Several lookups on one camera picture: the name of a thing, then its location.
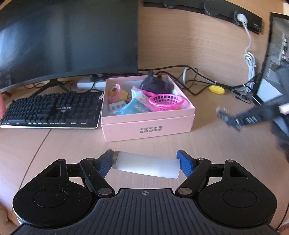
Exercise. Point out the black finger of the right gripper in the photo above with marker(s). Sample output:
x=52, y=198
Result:
x=228, y=119

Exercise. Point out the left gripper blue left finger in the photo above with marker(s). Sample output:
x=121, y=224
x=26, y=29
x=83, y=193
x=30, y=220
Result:
x=94, y=172

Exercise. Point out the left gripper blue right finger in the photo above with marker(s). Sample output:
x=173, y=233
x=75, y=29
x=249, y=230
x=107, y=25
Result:
x=196, y=172

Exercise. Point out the white cylindrical bottle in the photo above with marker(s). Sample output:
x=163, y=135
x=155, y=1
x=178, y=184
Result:
x=146, y=165

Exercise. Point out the pink plastic basket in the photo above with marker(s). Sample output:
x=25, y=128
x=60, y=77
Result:
x=166, y=102

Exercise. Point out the light blue snack packet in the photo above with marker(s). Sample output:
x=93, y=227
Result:
x=139, y=104

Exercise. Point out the black plush toy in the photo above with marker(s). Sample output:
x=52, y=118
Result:
x=155, y=84

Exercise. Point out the yellow toy corn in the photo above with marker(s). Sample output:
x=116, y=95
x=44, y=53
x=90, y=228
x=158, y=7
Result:
x=217, y=89

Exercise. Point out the black mechanical keyboard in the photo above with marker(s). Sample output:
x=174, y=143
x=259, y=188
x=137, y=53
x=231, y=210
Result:
x=55, y=110

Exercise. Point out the pink cardboard box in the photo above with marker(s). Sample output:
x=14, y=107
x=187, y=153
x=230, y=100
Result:
x=146, y=125

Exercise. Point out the pink pig toy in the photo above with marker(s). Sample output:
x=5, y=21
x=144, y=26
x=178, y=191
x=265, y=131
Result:
x=114, y=93

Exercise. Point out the yellow duck toy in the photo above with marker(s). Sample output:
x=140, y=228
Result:
x=123, y=95

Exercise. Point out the white power strip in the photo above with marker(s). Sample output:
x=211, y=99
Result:
x=86, y=84

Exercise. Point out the large black curved monitor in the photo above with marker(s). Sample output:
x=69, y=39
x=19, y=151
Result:
x=45, y=40

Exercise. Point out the black wall power rail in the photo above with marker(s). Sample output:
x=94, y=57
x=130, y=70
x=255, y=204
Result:
x=224, y=10

